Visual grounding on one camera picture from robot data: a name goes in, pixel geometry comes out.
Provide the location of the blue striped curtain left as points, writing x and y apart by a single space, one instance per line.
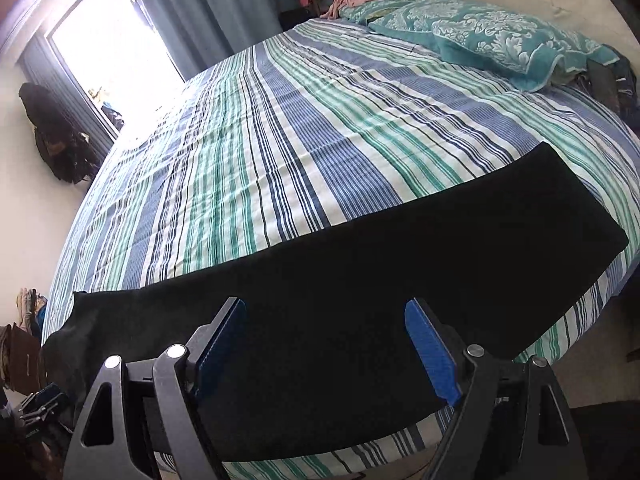
42 64

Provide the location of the teal floral pillow far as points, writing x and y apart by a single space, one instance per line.
371 10

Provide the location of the dark brown wooden dresser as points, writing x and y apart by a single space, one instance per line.
20 360

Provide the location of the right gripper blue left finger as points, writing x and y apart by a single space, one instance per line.
182 375

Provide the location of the teal floral pillow near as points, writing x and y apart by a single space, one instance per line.
527 51

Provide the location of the blue curtain right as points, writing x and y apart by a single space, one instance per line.
201 33

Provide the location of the black pants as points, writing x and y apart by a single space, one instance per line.
321 359

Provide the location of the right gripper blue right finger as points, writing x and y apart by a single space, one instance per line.
466 377

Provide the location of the striped blue green bed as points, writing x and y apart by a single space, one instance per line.
315 127

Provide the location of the dark hanging bags and coats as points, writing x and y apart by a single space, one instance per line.
58 141

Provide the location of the teal floral pillow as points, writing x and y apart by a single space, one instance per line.
527 51
371 10

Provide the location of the folded clothes stack on dresser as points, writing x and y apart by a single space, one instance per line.
32 308

